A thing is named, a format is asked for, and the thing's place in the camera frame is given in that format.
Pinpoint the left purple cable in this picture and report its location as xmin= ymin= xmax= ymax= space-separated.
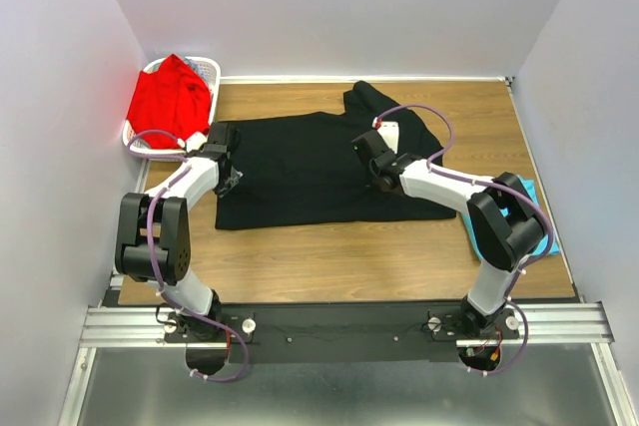
xmin=126 ymin=129 xmax=251 ymax=384

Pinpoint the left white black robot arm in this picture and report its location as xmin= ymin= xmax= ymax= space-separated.
xmin=115 ymin=122 xmax=242 ymax=342

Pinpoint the red t shirt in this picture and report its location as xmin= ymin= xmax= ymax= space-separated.
xmin=127 ymin=54 xmax=212 ymax=150

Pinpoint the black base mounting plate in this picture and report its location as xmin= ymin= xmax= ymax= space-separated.
xmin=161 ymin=301 xmax=520 ymax=370

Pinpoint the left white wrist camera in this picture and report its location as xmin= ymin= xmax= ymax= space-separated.
xmin=177 ymin=132 xmax=208 ymax=153

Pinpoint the aluminium extrusion rail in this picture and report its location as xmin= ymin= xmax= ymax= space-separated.
xmin=80 ymin=303 xmax=614 ymax=348

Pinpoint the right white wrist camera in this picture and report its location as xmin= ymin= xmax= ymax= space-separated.
xmin=372 ymin=117 xmax=399 ymax=154

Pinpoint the black t shirt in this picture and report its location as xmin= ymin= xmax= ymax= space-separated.
xmin=215 ymin=81 xmax=456 ymax=230

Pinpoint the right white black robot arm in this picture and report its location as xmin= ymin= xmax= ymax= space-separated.
xmin=351 ymin=129 xmax=553 ymax=338

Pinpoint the folded turquoise t shirt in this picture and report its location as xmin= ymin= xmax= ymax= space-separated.
xmin=461 ymin=173 xmax=559 ymax=268

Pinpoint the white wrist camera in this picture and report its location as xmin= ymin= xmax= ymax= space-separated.
xmin=372 ymin=117 xmax=399 ymax=154
xmin=177 ymin=132 xmax=208 ymax=153

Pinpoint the purple cable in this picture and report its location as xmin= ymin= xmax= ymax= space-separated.
xmin=126 ymin=129 xmax=251 ymax=384
xmin=371 ymin=103 xmax=555 ymax=377

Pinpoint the white plastic laundry basket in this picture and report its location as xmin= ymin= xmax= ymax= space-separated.
xmin=122 ymin=55 xmax=221 ymax=160

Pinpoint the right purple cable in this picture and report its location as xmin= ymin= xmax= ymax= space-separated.
xmin=371 ymin=103 xmax=555 ymax=377

